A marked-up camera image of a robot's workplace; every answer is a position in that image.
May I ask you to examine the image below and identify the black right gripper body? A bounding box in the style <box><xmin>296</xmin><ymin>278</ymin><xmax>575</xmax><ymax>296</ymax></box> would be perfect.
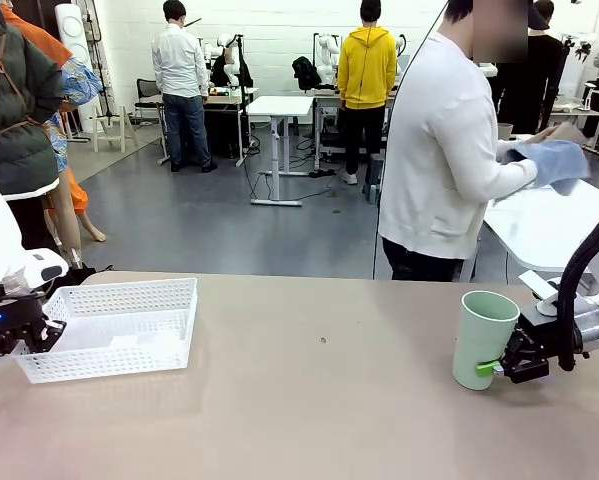
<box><xmin>509</xmin><ymin>327</ymin><xmax>551</xmax><ymax>384</ymax></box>

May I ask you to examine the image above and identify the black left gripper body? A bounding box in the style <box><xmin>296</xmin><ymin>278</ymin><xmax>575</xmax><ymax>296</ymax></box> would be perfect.
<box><xmin>0</xmin><ymin>294</ymin><xmax>48</xmax><ymax>341</ymax></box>

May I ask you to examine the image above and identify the mint green cup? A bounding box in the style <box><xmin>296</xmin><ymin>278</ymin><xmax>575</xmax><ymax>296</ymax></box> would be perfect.
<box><xmin>452</xmin><ymin>291</ymin><xmax>521</xmax><ymax>391</ymax></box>

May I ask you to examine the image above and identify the blue cleaning cloth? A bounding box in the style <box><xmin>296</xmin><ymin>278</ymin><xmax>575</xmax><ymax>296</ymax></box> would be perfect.
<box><xmin>496</xmin><ymin>139</ymin><xmax>592</xmax><ymax>197</ymax></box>

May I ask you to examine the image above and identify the right forearm white sleeve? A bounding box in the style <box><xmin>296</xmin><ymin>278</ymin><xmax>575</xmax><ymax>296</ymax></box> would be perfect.
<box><xmin>478</xmin><ymin>144</ymin><xmax>539</xmax><ymax>202</ymax></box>

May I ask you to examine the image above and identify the white perforated plastic basket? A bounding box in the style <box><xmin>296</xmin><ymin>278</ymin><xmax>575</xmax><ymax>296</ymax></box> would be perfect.
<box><xmin>13</xmin><ymin>277</ymin><xmax>199</xmax><ymax>385</ymax></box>

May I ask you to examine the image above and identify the white rounded side table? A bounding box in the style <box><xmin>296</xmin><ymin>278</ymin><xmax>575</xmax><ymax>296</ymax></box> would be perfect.
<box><xmin>481</xmin><ymin>178</ymin><xmax>599</xmax><ymax>274</ymax></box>

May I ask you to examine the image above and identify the person in dark green jacket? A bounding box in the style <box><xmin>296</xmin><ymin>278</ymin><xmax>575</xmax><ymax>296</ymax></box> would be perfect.
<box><xmin>0</xmin><ymin>0</ymin><xmax>66</xmax><ymax>251</ymax></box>

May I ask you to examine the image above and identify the white step stool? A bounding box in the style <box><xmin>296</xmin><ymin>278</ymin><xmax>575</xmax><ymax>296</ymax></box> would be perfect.
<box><xmin>91</xmin><ymin>104</ymin><xmax>140</xmax><ymax>154</ymax></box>

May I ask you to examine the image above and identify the person in white sweater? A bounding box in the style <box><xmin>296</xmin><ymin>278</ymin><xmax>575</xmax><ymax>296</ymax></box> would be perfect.
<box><xmin>377</xmin><ymin>0</ymin><xmax>530</xmax><ymax>282</ymax></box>

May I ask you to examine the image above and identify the white desk with lamp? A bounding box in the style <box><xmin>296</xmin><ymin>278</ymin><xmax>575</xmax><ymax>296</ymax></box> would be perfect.
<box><xmin>553</xmin><ymin>82</ymin><xmax>599</xmax><ymax>151</ymax></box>

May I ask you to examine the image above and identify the mannequin in blue patterned shirt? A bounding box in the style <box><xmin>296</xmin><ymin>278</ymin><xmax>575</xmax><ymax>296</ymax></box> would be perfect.
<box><xmin>43</xmin><ymin>55</ymin><xmax>108</xmax><ymax>264</ymax></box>

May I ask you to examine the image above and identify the black chair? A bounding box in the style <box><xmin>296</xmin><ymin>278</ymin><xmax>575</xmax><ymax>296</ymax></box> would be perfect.
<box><xmin>134</xmin><ymin>78</ymin><xmax>166</xmax><ymax>124</ymax></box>

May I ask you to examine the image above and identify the person in black clothes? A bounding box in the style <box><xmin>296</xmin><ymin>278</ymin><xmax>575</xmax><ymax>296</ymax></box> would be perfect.
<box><xmin>491</xmin><ymin>0</ymin><xmax>565</xmax><ymax>136</ymax></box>

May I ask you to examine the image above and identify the wooden top desk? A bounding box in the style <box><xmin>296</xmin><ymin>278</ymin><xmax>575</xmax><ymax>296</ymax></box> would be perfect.
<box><xmin>201</xmin><ymin>85</ymin><xmax>260</xmax><ymax>168</ymax></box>

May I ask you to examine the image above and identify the man in white shirt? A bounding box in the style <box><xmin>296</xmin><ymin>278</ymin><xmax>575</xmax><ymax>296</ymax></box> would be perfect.
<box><xmin>151</xmin><ymin>0</ymin><xmax>219</xmax><ymax>174</ymax></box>

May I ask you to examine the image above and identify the grey work desk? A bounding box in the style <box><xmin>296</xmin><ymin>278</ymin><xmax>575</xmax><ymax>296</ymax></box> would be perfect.
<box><xmin>312</xmin><ymin>84</ymin><xmax>400</xmax><ymax>169</ymax></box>

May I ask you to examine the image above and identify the man in yellow hoodie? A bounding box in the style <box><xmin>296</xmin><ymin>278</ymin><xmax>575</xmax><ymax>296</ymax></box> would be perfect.
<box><xmin>337</xmin><ymin>0</ymin><xmax>399</xmax><ymax>186</ymax></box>

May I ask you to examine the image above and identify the white standing desk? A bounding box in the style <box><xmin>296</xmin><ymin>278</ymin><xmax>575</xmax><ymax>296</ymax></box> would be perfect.
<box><xmin>245</xmin><ymin>94</ymin><xmax>316</xmax><ymax>208</ymax></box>

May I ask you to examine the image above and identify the black jacket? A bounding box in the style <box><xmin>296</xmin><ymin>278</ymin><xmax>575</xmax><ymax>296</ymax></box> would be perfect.
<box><xmin>292</xmin><ymin>55</ymin><xmax>324</xmax><ymax>92</ymax></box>

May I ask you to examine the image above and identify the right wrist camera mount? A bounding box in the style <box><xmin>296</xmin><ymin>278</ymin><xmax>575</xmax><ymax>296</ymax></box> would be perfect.
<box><xmin>517</xmin><ymin>269</ymin><xmax>568</xmax><ymax>331</ymax></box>

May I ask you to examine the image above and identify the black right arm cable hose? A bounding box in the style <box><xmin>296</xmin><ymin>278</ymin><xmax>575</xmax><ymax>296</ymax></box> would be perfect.
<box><xmin>556</xmin><ymin>202</ymin><xmax>599</xmax><ymax>372</ymax></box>

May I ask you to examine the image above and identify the thin black hanging cable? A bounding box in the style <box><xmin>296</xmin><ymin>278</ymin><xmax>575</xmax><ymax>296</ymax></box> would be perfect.
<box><xmin>372</xmin><ymin>0</ymin><xmax>451</xmax><ymax>280</ymax></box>

